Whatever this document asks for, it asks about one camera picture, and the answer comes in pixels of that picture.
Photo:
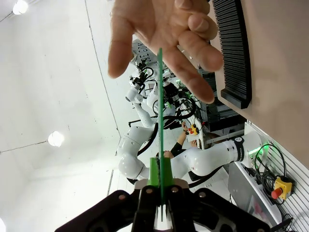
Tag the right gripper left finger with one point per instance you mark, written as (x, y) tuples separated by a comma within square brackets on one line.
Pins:
[(144, 207)]

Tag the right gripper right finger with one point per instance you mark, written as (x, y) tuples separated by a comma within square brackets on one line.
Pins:
[(183, 207)]

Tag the green PCB board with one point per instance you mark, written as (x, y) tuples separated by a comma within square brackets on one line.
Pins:
[(160, 120)]

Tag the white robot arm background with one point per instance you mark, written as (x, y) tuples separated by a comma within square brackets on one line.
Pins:
[(141, 106)]

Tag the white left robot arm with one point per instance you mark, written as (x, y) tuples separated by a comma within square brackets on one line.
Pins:
[(205, 159)]

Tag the black slotted PCB rack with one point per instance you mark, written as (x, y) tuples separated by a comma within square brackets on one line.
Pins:
[(234, 48)]

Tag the person's right hand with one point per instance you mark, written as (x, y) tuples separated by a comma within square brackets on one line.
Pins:
[(154, 21)]

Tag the seated background operator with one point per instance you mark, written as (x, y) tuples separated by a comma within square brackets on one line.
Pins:
[(177, 147)]

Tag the black equipment cabinet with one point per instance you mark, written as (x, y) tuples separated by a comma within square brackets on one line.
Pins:
[(224, 116)]

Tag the yellow emergency stop button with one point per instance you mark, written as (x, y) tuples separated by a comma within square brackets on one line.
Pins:
[(282, 187)]

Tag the round ceiling light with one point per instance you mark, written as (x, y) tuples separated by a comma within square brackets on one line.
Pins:
[(20, 6), (55, 139)]

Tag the background robot black gripper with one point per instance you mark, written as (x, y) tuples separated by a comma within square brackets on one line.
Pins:
[(172, 90)]

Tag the white slotted mounting panel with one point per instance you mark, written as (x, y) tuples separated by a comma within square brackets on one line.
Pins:
[(297, 174)]

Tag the white banner black letters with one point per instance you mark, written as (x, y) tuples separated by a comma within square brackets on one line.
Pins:
[(142, 53)]

